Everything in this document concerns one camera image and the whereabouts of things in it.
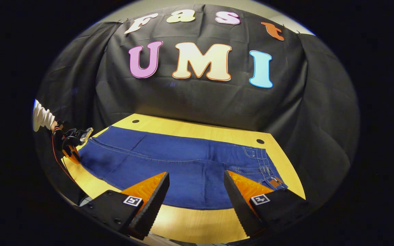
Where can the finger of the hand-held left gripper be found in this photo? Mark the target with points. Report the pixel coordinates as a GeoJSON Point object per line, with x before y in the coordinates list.
{"type": "Point", "coordinates": [71, 153]}

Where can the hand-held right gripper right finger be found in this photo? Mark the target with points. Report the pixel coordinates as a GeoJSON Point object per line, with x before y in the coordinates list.
{"type": "Point", "coordinates": [239, 205]}

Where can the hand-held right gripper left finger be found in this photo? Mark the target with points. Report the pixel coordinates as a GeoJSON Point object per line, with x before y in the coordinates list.
{"type": "Point", "coordinates": [150, 205]}

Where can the blue jeans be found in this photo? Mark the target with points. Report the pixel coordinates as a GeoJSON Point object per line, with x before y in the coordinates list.
{"type": "Point", "coordinates": [183, 171]}

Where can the black backdrop cloth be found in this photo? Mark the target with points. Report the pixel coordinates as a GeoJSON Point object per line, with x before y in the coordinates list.
{"type": "Point", "coordinates": [200, 99]}

